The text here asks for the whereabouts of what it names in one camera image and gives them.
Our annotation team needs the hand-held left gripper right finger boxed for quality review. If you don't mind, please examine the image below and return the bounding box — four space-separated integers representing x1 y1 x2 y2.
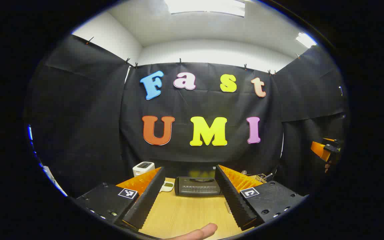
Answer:
215 164 307 231

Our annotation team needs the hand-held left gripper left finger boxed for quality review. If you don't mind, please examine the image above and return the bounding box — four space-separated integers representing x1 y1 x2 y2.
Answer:
75 167 166 230

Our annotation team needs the black electric oven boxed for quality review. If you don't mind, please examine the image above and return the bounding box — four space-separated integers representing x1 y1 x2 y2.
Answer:
175 176 221 196

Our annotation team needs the white toaster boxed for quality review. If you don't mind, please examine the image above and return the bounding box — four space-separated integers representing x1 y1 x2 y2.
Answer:
133 162 155 177

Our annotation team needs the black backdrop cloth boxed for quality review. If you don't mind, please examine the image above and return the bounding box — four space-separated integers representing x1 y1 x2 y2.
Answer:
25 33 349 197

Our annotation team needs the ceiling light panel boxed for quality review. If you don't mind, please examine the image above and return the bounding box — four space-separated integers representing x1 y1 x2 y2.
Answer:
295 32 318 49
164 0 246 17

